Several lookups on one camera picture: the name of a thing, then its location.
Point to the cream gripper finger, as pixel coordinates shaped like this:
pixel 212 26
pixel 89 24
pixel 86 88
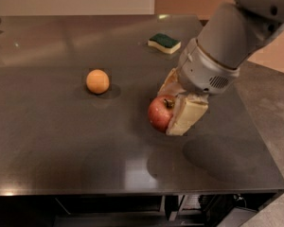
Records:
pixel 188 109
pixel 171 85

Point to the orange fruit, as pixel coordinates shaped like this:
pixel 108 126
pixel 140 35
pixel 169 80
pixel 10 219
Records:
pixel 97 81

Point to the green and yellow sponge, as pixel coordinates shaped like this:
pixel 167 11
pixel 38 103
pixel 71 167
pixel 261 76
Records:
pixel 164 43

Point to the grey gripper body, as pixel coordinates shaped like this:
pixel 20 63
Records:
pixel 203 70

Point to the dark under-table shelf frame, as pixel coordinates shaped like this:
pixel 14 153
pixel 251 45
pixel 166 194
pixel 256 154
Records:
pixel 190 210

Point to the red apple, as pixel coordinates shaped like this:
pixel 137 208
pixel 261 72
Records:
pixel 160 112

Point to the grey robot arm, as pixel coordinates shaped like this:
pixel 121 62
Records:
pixel 236 31

